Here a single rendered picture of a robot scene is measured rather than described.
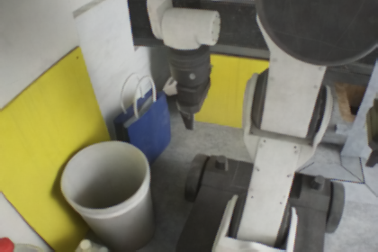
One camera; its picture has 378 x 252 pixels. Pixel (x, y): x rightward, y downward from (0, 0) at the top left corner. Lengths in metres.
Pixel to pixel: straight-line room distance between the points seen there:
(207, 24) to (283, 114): 0.24
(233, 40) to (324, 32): 1.10
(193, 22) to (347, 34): 0.33
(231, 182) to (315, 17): 0.83
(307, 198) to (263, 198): 0.30
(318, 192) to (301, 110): 0.49
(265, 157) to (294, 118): 0.15
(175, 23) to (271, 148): 0.37
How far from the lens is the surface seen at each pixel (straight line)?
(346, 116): 1.76
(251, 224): 0.76
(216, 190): 1.01
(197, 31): 0.51
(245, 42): 1.32
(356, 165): 1.46
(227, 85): 1.35
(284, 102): 0.58
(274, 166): 0.70
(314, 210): 1.03
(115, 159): 1.02
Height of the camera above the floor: 0.99
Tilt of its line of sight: 38 degrees down
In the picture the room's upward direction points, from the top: 3 degrees counter-clockwise
